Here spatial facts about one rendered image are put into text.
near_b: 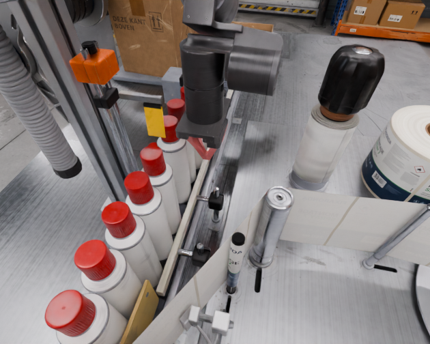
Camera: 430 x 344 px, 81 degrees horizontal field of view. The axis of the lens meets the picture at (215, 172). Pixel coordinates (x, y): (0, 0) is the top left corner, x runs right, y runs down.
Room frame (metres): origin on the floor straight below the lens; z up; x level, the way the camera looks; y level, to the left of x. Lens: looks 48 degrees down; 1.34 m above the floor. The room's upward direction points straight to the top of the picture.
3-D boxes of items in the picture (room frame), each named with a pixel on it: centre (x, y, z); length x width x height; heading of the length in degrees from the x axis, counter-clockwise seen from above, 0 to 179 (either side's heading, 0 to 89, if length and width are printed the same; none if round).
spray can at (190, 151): (0.39, 0.07, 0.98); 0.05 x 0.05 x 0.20
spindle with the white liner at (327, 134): (0.39, -0.22, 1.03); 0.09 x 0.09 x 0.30
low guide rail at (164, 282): (0.65, -0.03, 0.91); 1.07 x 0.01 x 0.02; 167
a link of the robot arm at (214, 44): (0.33, 0.01, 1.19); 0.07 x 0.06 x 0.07; 73
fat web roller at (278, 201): (0.20, -0.09, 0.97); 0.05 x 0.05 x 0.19
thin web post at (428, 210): (0.18, -0.28, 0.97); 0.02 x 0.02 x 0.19
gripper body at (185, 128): (0.33, 0.02, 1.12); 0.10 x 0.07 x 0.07; 167
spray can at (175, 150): (0.34, 0.08, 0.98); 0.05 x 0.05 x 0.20
